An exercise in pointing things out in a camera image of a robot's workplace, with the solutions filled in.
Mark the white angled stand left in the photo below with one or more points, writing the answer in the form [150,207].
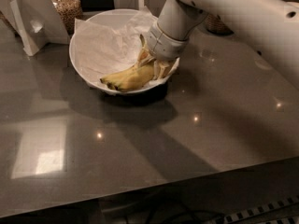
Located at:
[36,21]

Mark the yellow banana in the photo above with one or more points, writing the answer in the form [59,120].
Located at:
[144,56]
[131,79]

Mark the right glass jar of grains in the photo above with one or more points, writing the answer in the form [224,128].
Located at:
[216,26]

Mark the left glass jar of grains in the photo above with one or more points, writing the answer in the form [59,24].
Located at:
[69,11]

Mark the black white striped strip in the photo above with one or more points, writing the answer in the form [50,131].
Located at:
[262,214]

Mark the glass jar of grains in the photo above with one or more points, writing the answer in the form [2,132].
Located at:
[216,26]
[69,11]

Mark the white bowl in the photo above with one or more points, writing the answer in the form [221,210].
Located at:
[109,42]

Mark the white paper liner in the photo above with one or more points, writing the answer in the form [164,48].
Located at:
[109,52]

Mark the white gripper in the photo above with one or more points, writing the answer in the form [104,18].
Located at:
[163,44]

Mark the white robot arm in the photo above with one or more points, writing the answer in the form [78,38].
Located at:
[270,27]

